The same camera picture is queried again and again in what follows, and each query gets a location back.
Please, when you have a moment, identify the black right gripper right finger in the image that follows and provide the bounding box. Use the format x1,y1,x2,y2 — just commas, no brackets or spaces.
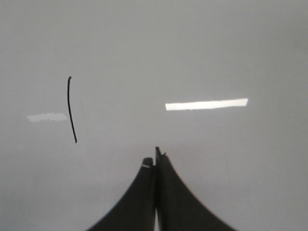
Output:
155,146,235,231

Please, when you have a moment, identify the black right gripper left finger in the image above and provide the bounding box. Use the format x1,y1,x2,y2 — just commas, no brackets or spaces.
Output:
88,157,156,231

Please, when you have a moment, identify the white whiteboard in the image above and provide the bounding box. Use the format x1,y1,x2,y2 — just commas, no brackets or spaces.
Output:
0,0,308,231

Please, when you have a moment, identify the black drawn marker stroke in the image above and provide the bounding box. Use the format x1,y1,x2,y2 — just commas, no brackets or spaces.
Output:
66,76,77,144

